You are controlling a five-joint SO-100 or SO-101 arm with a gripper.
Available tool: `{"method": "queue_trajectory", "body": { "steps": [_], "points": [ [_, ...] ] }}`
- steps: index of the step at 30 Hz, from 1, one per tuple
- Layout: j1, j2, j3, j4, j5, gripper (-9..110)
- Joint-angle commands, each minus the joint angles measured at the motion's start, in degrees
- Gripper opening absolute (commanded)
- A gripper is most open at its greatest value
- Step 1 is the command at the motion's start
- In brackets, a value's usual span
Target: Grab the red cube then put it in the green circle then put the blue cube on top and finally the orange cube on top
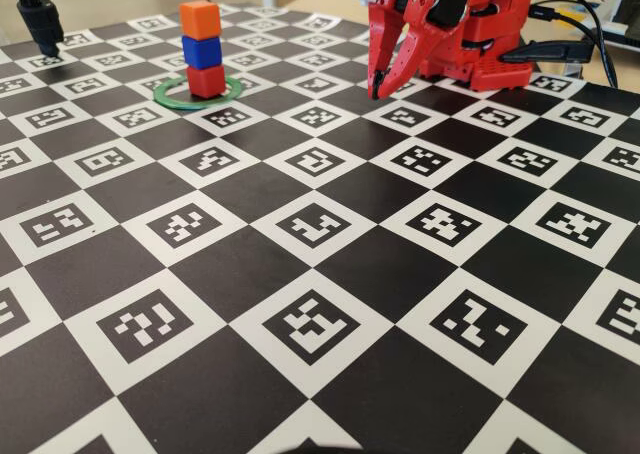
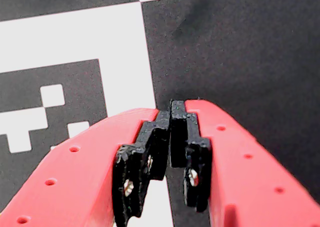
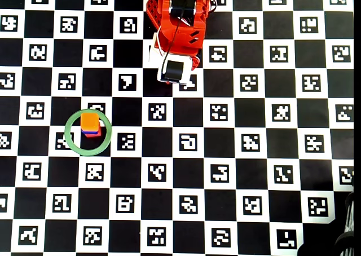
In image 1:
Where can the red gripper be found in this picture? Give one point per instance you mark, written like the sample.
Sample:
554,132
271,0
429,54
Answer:
389,26

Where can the red cube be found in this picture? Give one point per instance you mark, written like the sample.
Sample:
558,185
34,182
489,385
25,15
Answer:
206,81

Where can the blue cube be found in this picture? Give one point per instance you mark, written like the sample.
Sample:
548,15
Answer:
201,53

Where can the orange cube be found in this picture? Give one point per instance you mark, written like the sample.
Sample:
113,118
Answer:
200,21

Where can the red robot base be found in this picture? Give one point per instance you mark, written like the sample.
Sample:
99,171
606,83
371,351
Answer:
500,76

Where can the red robot arm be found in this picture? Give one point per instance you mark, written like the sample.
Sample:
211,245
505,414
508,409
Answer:
495,19

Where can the black plug connector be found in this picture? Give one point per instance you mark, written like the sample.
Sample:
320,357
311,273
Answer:
550,52

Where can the black white marker checkerboard mat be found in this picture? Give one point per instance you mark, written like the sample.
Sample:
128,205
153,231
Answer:
320,274

